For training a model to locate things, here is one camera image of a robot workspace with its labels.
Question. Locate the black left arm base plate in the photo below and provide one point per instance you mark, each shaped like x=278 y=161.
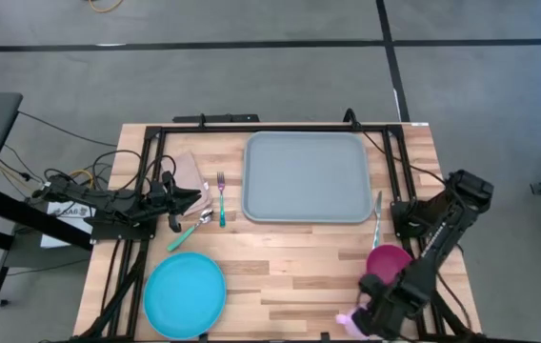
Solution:
x=123 y=232

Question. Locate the white paper sheet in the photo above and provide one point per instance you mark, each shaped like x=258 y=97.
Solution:
x=61 y=238

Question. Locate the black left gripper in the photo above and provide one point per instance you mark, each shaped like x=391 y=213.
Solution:
x=163 y=202

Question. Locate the blue round plate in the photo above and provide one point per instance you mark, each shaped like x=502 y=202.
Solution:
x=185 y=295

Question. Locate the beige cloth napkin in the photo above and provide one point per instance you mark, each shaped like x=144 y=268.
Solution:
x=189 y=171

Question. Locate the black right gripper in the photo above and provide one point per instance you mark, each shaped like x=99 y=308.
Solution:
x=394 y=305

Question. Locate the grey plastic tray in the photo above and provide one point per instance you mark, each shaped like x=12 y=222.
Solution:
x=306 y=176

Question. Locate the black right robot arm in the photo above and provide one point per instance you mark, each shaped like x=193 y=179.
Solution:
x=442 y=233

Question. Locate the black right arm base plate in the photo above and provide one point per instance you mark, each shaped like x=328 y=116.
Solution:
x=401 y=224

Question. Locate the magenta bowl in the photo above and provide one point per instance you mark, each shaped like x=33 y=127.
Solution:
x=385 y=262

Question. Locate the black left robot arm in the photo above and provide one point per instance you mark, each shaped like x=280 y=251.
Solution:
x=108 y=202

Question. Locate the black power strip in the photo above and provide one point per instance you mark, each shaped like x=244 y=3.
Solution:
x=218 y=118

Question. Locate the iridescent metal fork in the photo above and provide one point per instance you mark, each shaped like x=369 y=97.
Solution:
x=221 y=200

